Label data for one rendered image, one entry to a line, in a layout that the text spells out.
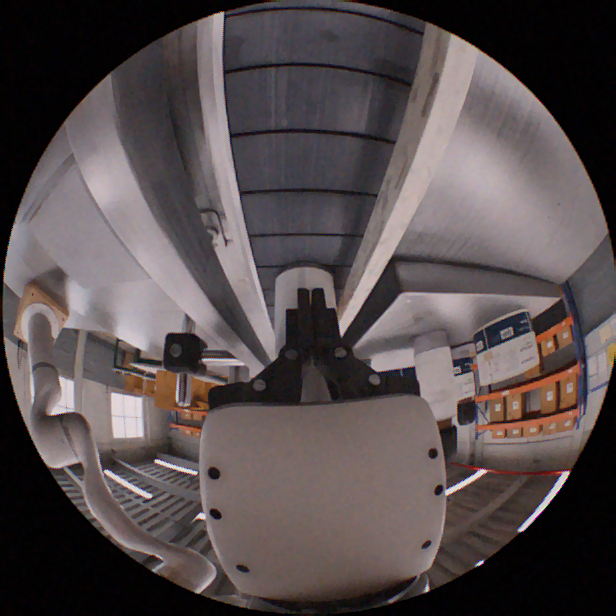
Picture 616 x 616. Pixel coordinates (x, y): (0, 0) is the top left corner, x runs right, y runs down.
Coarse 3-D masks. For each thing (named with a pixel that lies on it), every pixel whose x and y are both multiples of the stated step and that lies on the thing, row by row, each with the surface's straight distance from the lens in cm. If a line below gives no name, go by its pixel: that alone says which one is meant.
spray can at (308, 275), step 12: (300, 264) 18; (312, 264) 18; (276, 276) 19; (288, 276) 18; (300, 276) 17; (312, 276) 17; (324, 276) 18; (276, 288) 19; (288, 288) 17; (312, 288) 17; (324, 288) 17; (276, 300) 18; (288, 300) 17; (276, 312) 17; (276, 324) 17; (276, 336) 17; (276, 348) 17; (312, 360) 15; (312, 372) 15; (312, 384) 15; (324, 384) 15; (312, 396) 15; (324, 396) 15
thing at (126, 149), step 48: (144, 48) 4; (96, 96) 3; (144, 96) 4; (96, 144) 4; (144, 144) 4; (96, 192) 4; (144, 192) 3; (144, 240) 4; (192, 240) 5; (192, 288) 5; (240, 336) 9
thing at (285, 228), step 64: (320, 0) 12; (256, 64) 11; (320, 64) 11; (384, 64) 11; (256, 128) 11; (320, 128) 11; (384, 128) 12; (256, 192) 13; (320, 192) 13; (256, 256) 18; (320, 256) 18
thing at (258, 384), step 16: (304, 288) 13; (304, 304) 12; (288, 320) 12; (304, 320) 11; (288, 336) 12; (304, 336) 11; (304, 352) 11; (272, 368) 11; (304, 368) 11; (256, 384) 10; (272, 384) 10
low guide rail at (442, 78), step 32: (448, 32) 9; (448, 64) 9; (416, 96) 9; (448, 96) 9; (416, 128) 9; (448, 128) 9; (416, 160) 9; (384, 192) 11; (416, 192) 10; (384, 224) 11; (384, 256) 13; (352, 288) 16
